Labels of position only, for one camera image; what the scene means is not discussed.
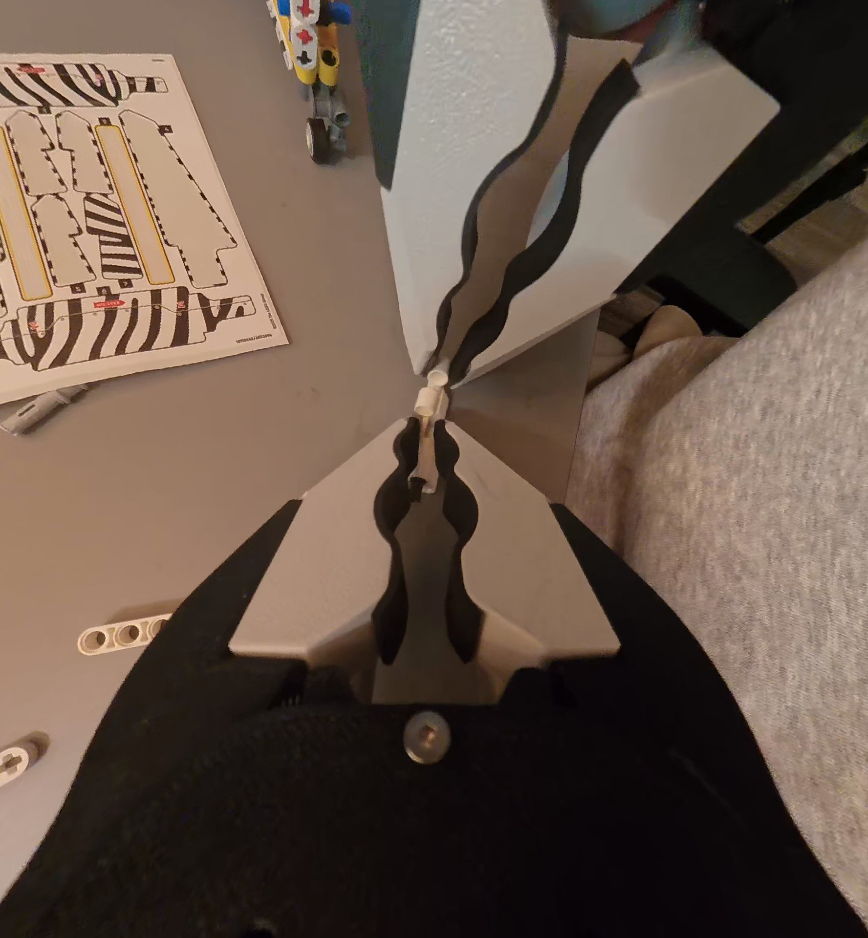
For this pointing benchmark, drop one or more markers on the zebra sticker sheet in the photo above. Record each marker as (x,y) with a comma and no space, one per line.
(111,220)

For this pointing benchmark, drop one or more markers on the black table leg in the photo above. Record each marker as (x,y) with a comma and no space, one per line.
(712,293)

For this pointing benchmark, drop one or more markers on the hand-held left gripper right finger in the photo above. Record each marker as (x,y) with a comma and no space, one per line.
(536,579)

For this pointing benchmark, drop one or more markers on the white lego beam with holes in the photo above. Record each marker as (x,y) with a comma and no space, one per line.
(119,636)

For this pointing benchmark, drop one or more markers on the lego airplane model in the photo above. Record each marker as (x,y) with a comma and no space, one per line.
(317,66)

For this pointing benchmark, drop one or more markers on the grey zip sweatshirt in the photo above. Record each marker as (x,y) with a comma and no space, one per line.
(771,549)

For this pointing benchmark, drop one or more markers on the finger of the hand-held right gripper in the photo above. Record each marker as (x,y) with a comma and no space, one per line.
(646,183)
(456,132)

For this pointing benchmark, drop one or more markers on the light grey lego pin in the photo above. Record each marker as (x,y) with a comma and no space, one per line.
(38,412)

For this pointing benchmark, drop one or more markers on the beige cloth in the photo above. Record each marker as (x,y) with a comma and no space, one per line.
(654,330)

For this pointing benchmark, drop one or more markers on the white lego connector assembly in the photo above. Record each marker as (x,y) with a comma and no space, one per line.
(432,403)

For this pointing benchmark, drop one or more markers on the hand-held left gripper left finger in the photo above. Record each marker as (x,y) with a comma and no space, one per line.
(309,571)

